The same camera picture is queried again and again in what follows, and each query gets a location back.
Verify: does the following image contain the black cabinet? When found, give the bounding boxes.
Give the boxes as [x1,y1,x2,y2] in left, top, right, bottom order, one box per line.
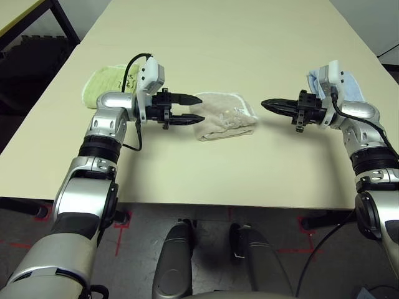
[383,62,399,78]

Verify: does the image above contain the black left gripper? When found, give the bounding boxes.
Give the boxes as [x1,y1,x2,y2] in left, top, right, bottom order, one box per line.
[147,88,206,131]

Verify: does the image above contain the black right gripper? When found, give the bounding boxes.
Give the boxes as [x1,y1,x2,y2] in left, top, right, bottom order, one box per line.
[261,89,328,134]

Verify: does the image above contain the beige side table black legs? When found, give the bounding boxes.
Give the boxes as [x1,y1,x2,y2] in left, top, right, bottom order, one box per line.
[0,0,81,54]

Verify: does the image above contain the small blue-grey floor box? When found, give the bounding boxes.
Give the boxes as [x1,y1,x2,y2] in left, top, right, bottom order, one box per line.
[358,286,378,299]

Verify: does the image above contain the blue folded towel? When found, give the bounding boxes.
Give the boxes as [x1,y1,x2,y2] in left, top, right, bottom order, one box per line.
[307,67,367,103]

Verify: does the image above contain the black foam floor mats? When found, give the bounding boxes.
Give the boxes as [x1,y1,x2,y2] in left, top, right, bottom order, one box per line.
[0,34,71,107]

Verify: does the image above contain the black metal rod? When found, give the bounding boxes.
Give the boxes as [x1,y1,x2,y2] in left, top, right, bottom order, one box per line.
[378,43,399,59]

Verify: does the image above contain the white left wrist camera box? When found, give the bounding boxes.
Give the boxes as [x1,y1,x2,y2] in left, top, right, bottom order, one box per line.
[135,55,166,121]

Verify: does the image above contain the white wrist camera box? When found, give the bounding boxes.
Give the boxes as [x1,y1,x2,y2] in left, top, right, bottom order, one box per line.
[317,59,345,128]
[135,55,166,121]

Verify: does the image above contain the beige towel with white trim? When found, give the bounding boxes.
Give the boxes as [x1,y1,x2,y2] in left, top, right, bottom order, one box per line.
[191,91,260,143]

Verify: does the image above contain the green folded towel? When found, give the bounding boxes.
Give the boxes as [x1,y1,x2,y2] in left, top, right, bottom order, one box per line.
[82,64,141,110]

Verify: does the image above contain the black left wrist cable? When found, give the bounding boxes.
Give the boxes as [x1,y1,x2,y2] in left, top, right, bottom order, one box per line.
[90,53,155,299]

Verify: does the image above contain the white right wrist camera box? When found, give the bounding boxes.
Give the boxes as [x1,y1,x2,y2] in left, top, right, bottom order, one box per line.
[317,59,345,128]

